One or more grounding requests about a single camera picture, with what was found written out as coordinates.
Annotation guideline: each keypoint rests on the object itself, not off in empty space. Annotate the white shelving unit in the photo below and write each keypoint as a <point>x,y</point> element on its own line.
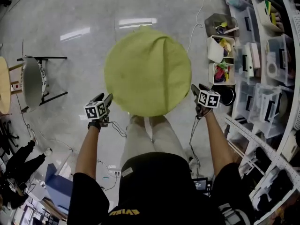
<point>257,140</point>

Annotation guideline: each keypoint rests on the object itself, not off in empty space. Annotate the person's left forearm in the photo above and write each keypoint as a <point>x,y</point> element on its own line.
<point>87,149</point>

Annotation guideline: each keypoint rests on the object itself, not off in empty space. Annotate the small black display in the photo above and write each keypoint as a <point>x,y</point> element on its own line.
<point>200,184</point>

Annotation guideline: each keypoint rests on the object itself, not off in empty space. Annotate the black round bin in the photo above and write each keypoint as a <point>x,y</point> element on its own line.
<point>227,96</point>

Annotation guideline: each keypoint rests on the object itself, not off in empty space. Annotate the grey toy bin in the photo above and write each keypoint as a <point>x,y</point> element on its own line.
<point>213,22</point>

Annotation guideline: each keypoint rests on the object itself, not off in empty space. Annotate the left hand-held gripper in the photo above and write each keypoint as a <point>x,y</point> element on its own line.
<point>96,110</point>

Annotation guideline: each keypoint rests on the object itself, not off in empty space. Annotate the round wooden table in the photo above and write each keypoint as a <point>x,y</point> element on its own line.
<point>4,85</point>

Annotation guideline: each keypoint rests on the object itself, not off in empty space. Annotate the grey chair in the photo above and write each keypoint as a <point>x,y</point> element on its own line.
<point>31,83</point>

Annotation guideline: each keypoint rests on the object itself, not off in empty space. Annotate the white toy bin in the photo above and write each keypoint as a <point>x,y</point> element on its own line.
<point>214,51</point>
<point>221,75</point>

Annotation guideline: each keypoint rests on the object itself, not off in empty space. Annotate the blue box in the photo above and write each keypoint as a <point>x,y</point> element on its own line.
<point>57,186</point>

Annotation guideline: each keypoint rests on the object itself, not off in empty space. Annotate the cream storage bin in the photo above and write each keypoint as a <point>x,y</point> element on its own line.
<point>264,15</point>

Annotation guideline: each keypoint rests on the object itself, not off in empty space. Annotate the yellow-green cloth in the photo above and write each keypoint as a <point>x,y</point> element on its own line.
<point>147,74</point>

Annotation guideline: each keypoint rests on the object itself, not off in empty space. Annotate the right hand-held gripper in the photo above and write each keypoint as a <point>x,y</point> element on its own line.
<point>209,99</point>

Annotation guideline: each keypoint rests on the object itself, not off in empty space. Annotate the person's right forearm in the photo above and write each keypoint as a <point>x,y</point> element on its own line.
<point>218,144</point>

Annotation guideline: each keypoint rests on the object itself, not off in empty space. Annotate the white power strip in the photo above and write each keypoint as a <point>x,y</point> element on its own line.
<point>114,173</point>

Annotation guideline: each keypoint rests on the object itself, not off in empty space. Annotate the person's black shirt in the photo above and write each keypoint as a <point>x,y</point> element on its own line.
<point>159,196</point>

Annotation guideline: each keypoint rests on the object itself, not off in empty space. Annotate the black office chair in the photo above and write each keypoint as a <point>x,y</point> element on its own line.
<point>8,137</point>

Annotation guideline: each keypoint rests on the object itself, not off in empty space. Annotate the person's right hand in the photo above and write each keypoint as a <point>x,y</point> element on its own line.
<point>206,112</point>

